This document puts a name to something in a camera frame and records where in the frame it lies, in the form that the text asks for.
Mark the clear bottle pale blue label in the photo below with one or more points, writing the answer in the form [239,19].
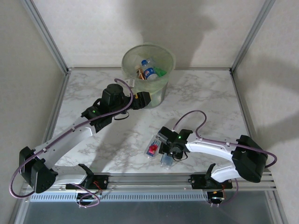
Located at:
[167,163]

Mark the copper brown plastic bottle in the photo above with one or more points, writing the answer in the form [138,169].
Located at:
[141,74]

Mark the clear bottle dark blue label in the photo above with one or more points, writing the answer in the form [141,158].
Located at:
[149,73]

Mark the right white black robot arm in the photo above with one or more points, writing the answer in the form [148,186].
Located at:
[210,147]

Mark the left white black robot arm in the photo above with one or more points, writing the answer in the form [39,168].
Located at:
[70,137]

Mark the translucent green waste bin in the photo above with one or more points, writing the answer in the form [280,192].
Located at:
[158,98]

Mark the clear bottle red flower label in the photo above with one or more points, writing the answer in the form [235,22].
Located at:
[153,149]

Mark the small circuit board green light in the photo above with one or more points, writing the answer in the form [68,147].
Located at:
[216,196]

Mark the wide aluminium mounting rail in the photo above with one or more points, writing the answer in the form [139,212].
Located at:
[149,182]

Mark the aluminium table side rail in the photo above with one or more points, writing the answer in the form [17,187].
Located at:
[61,98]
[237,84]

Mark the short aluminium table edge rail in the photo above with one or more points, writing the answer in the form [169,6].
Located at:
[198,68]

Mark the aluminium frame post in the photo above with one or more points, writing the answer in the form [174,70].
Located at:
[254,30]
[44,30]

